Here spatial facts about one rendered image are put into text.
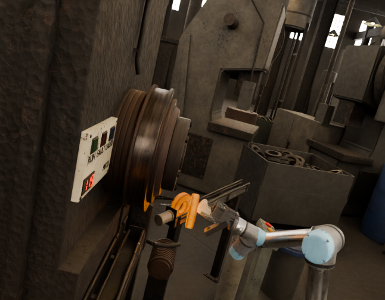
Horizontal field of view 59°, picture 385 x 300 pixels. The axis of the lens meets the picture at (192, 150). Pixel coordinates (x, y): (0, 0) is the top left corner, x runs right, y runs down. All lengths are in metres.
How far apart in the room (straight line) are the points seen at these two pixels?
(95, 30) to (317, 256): 1.10
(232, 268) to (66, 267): 1.34
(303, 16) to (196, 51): 6.31
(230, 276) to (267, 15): 2.70
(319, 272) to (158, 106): 0.88
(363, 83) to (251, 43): 1.53
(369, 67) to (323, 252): 3.48
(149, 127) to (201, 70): 2.91
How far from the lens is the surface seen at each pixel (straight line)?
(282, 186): 3.50
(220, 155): 3.97
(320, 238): 1.41
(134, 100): 1.18
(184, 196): 1.83
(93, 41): 0.81
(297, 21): 9.96
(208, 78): 3.93
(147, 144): 1.07
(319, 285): 1.50
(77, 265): 1.01
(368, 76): 4.64
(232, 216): 1.56
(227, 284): 2.23
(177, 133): 1.17
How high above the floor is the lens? 1.45
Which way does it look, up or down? 14 degrees down
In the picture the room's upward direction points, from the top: 14 degrees clockwise
